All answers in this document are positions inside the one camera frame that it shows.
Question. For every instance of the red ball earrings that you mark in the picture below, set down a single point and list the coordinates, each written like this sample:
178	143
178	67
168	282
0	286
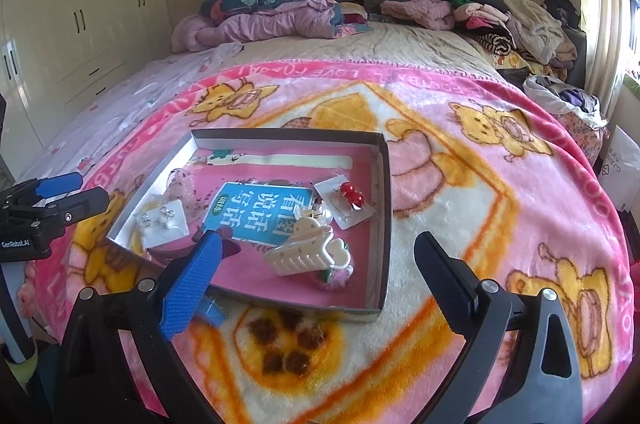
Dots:
345	202

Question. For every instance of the beige bed sheet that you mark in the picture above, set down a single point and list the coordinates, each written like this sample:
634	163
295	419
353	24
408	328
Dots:
110	118

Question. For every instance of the cream white claw clip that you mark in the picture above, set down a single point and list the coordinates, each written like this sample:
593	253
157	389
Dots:
312	247

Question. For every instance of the pile of mixed clothes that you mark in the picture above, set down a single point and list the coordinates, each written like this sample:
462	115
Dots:
543	38

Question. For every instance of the folded pink knit garment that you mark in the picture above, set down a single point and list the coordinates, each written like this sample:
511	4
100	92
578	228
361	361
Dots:
435	15

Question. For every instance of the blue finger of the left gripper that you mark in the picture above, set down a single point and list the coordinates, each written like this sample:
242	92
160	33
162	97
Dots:
58	186

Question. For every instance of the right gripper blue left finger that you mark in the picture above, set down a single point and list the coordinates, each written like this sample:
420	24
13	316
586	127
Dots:
185	282

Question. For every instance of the pink fuzzy hair clip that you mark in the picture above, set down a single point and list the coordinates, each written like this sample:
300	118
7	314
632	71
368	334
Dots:
334	279

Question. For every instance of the pink book with blue label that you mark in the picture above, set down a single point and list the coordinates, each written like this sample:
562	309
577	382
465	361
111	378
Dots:
258	194

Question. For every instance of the person's left hand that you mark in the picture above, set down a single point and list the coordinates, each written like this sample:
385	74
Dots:
26	294

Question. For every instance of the small blue box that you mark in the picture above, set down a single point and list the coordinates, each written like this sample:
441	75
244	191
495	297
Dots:
210	312

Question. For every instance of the grey bag of clothes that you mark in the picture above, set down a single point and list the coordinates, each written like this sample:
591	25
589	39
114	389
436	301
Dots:
559	98

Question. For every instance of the pearl earrings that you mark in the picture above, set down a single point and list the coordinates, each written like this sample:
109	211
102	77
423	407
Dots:
163	224

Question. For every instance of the white built-in wardrobe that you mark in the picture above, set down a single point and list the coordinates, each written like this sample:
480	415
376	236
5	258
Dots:
58	56

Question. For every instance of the white plastic bag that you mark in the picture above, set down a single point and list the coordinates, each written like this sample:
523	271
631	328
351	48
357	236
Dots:
619	174

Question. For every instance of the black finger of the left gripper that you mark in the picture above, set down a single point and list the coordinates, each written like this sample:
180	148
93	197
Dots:
79	206

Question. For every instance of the pink crumpled quilt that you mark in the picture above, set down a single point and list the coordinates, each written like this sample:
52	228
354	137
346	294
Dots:
302	18

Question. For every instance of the dark maroon oval hair clip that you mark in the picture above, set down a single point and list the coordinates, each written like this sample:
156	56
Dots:
229	246

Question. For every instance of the pink cartoon bear blanket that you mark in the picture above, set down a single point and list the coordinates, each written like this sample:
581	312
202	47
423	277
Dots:
490	173

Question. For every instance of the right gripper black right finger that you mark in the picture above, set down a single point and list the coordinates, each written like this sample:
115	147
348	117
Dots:
452	284

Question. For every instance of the cream window curtain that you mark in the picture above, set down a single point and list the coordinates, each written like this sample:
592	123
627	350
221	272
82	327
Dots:
611	49

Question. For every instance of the sheer pink dotted bow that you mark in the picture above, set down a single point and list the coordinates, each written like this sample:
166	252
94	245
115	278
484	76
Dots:
193	190

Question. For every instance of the grey cardboard tray box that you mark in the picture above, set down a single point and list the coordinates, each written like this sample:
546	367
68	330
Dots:
125	235

